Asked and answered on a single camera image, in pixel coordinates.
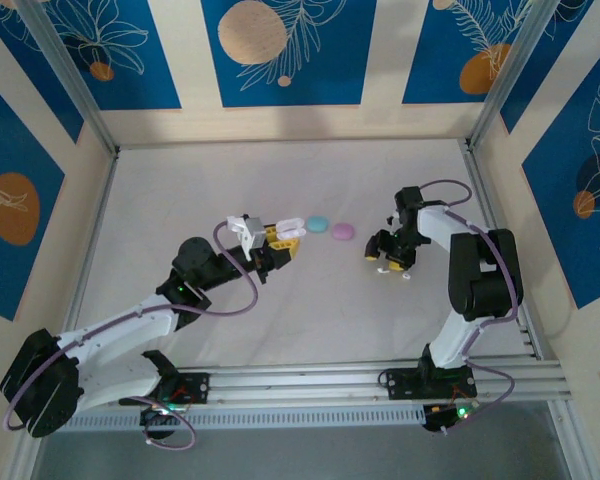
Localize white earbud charging case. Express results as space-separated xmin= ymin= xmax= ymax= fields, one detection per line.
xmin=274 ymin=217 xmax=309 ymax=241

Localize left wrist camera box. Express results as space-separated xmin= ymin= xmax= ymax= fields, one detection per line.
xmin=226 ymin=214 xmax=266 ymax=262

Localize aluminium side rail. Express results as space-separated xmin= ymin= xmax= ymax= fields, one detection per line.
xmin=52 ymin=149 xmax=120 ymax=372
xmin=460 ymin=139 xmax=544 ymax=361

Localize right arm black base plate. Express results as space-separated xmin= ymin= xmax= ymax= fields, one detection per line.
xmin=379 ymin=368 xmax=479 ymax=401

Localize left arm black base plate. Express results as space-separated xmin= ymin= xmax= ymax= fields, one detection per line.
xmin=118 ymin=372 xmax=211 ymax=405

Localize aluminium mounting rail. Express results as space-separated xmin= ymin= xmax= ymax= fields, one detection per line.
xmin=22 ymin=362 xmax=574 ymax=414

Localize grey slotted cable duct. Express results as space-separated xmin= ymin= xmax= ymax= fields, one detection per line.
xmin=59 ymin=405 xmax=426 ymax=434

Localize aluminium corner post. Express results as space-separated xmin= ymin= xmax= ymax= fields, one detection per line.
xmin=465 ymin=0 xmax=566 ymax=151
xmin=14 ymin=0 xmax=121 ymax=157

